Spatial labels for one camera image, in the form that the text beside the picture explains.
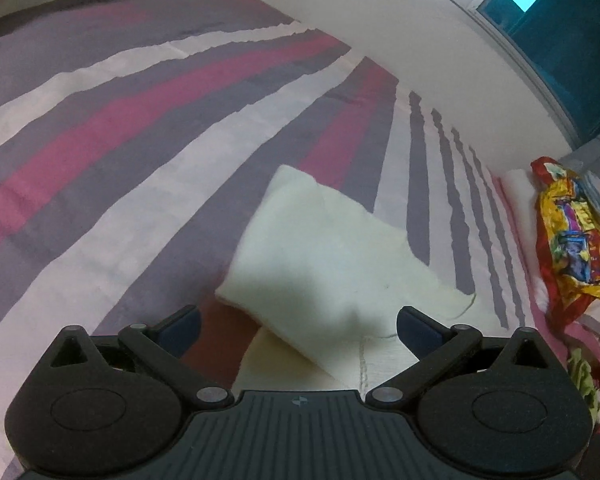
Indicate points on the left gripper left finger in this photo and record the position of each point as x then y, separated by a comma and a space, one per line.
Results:
110, 404

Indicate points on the white cloth garment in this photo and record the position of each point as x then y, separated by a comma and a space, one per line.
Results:
325, 280

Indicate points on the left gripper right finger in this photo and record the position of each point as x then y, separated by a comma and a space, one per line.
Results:
486, 404

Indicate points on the grey curtain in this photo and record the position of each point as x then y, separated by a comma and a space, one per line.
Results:
584, 159

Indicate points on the white pillow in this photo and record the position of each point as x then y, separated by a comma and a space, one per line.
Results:
521, 192

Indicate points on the striped bed sheet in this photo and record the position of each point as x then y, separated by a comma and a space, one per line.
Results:
137, 137

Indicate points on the colourful red yellow blanket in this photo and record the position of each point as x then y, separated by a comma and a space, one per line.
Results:
568, 243

